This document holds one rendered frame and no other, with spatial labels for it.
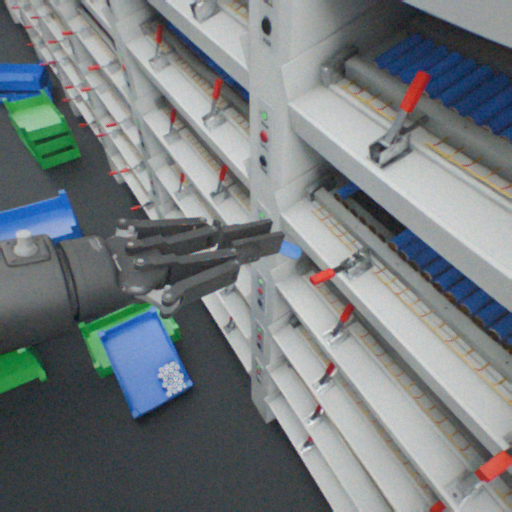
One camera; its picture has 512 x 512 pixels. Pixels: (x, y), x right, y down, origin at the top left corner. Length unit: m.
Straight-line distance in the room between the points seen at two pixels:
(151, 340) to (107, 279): 1.21
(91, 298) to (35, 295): 0.04
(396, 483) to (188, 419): 0.79
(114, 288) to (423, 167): 0.33
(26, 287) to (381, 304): 0.43
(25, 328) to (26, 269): 0.05
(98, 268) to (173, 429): 1.17
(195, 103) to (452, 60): 0.55
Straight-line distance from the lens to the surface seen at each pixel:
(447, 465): 0.75
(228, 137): 0.87
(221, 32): 0.77
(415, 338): 0.60
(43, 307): 0.39
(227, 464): 1.49
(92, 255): 0.40
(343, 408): 0.95
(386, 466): 0.93
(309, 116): 0.57
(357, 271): 0.63
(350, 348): 0.79
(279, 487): 1.47
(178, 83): 1.05
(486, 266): 0.44
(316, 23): 0.58
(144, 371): 1.58
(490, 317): 0.60
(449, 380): 0.58
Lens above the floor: 1.43
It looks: 49 degrees down
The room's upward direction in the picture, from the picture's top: straight up
